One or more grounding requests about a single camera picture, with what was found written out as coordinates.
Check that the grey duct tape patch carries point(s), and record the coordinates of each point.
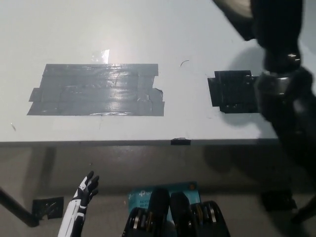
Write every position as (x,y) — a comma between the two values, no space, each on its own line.
(96,91)

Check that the stack of beige paper plates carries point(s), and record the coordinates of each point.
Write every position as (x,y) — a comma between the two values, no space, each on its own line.
(232,6)

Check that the black table leg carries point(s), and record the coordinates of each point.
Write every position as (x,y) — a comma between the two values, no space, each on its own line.
(17,209)

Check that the teal router box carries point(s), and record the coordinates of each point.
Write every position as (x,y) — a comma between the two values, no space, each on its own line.
(140,195)

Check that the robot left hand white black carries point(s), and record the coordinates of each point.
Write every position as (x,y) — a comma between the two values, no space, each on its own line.
(79,200)

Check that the black floor tape patch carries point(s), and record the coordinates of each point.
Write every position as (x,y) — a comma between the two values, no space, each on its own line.
(48,207)
(279,200)

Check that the black tape patch square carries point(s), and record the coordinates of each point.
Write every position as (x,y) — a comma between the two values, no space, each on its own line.
(232,91)

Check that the small black tape strip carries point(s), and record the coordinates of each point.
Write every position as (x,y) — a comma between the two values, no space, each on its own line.
(180,141)

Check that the clear tape piece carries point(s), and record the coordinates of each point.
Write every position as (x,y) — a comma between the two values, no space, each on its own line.
(101,56)

